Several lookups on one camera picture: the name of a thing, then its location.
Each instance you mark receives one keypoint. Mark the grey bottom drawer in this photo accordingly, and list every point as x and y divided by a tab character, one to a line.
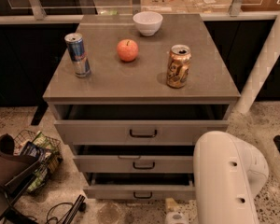
141	186

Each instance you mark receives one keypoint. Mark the grey drawer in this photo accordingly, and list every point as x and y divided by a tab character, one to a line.
139	124
135	159
141	186

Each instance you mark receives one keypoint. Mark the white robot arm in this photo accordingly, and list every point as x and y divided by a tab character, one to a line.
228	174

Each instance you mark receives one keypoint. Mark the grey middle drawer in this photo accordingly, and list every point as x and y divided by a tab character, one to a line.
135	159

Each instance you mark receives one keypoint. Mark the grey drawer cabinet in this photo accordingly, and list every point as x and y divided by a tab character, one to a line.
143	80

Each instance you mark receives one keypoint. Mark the grey top drawer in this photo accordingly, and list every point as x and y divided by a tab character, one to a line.
139	124

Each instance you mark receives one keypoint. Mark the black bar on floor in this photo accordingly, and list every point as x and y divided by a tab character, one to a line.
79	206

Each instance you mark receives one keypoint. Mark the green snack bag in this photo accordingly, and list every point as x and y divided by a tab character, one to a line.
48	165

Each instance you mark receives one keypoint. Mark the gold soda can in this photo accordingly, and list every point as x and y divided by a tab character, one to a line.
178	66

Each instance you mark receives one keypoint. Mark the dark blue snack bag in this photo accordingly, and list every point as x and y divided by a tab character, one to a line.
33	150

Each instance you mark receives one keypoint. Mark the red apple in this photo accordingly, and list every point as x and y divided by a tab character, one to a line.
127	50

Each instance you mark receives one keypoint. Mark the brown chair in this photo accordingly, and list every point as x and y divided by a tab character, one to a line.
16	173

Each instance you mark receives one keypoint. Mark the white ceramic bowl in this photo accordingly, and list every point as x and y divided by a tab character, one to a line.
148	23

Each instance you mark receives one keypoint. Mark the blue silver energy drink can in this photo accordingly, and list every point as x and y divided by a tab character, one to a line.
75	46

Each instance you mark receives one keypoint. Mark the cardboard box left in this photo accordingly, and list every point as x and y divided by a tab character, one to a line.
164	6

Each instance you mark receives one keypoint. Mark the white railing ledge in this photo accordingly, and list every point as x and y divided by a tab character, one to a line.
54	19

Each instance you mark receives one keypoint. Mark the black wire basket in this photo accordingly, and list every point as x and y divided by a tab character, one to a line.
23	137

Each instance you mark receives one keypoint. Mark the white diagonal post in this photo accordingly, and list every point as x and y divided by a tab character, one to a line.
262	68

